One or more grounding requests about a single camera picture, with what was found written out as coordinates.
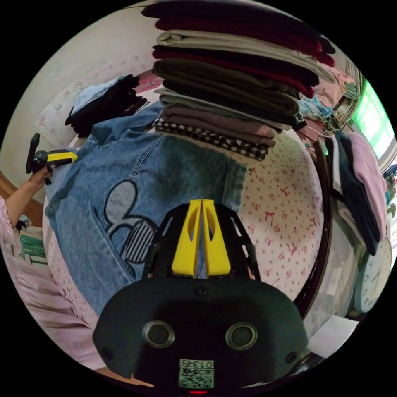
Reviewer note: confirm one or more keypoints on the dark pile of clothes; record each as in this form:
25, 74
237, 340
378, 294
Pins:
105, 105

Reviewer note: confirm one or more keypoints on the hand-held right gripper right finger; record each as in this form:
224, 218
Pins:
217, 251

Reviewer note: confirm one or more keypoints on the person's left hand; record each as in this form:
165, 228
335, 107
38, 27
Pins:
38, 182

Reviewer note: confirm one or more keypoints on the blue denim jacket with print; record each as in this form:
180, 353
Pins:
149, 173

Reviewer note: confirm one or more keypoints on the tall pile of clothes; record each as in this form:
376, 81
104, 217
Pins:
229, 83

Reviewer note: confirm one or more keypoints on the clothes draped on chair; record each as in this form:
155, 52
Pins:
359, 186

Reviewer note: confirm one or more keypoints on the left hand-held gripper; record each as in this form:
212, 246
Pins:
40, 158

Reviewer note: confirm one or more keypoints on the window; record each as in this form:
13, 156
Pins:
370, 121

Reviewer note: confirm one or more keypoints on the person's left forearm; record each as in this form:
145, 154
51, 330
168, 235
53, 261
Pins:
19, 203

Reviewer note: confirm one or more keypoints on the round white wall clock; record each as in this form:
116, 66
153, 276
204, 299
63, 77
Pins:
373, 279

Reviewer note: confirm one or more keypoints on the person's body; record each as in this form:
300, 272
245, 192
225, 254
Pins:
40, 294

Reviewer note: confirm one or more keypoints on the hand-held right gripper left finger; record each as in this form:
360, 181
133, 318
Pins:
187, 248

